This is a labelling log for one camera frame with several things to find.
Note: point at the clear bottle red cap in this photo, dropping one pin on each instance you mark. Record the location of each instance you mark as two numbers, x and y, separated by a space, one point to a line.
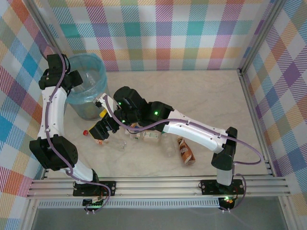
112 143

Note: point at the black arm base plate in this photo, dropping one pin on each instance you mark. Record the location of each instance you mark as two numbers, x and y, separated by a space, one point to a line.
208 187
79 191

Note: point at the small bottle green label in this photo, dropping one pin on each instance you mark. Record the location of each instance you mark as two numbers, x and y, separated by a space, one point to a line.
136 136

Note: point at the brown plastic bottle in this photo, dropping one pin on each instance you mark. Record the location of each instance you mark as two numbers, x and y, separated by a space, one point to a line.
185 151

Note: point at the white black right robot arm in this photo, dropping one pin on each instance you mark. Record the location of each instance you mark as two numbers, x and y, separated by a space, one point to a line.
196 134

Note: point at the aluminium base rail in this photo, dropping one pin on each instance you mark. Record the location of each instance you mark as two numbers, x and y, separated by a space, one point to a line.
156 187

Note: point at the colourful plaid cloth backdrop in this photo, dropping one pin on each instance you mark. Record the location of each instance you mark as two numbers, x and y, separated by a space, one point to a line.
287 95
14 95
156 36

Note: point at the aluminium frame post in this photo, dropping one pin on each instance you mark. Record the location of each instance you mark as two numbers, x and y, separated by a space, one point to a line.
266 26
43 21

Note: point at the white labelled plastic bottle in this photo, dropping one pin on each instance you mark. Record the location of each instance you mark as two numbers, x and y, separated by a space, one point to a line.
151 137

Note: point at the controller board green light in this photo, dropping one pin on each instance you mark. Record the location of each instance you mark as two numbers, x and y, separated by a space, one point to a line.
92 204
226 201

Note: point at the mesh waste bin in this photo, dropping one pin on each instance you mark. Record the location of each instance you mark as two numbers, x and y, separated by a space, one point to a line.
88 113

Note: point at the aluminium table edge rail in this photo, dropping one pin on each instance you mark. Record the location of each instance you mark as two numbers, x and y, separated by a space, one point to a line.
253 119

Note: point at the clear plastic bottle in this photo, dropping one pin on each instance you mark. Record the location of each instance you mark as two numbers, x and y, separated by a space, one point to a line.
92 82
168 146

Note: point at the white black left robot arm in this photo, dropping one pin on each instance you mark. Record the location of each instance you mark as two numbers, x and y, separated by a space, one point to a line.
54 115

